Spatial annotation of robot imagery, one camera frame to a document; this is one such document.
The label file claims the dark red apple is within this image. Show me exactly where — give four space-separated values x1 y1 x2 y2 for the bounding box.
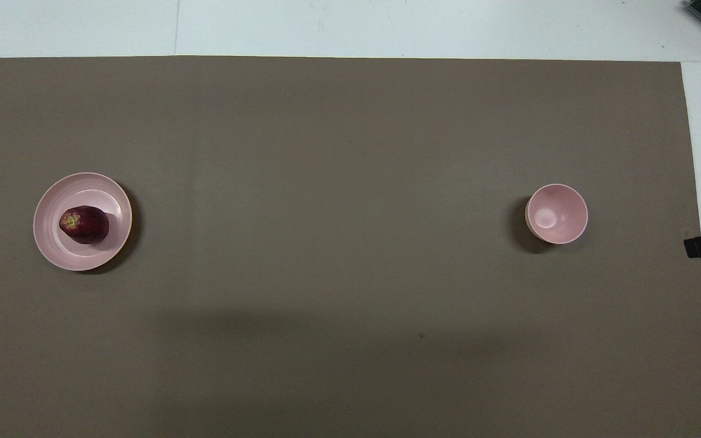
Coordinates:
59 206 110 245

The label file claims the pink plate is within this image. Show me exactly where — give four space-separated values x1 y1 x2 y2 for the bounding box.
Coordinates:
33 172 134 272

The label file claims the pink bowl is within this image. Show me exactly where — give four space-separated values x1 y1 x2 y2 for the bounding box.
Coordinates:
525 183 589 246

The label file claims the brown table mat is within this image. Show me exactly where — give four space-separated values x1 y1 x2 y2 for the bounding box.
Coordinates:
0 56 701 438

